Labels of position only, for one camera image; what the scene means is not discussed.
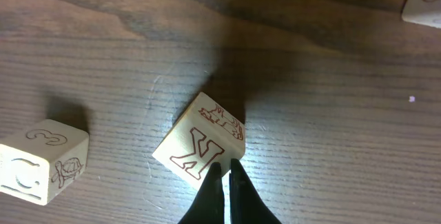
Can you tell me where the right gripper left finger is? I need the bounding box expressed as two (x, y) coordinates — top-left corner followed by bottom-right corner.
(178, 162), (225, 224)

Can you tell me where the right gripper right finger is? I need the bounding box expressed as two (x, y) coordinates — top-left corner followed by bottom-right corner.
(229, 159), (281, 224)

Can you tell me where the yellow block C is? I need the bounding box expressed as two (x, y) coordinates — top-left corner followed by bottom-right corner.
(1, 119), (90, 205)

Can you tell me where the blue block T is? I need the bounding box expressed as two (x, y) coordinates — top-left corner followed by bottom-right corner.
(401, 0), (440, 28)

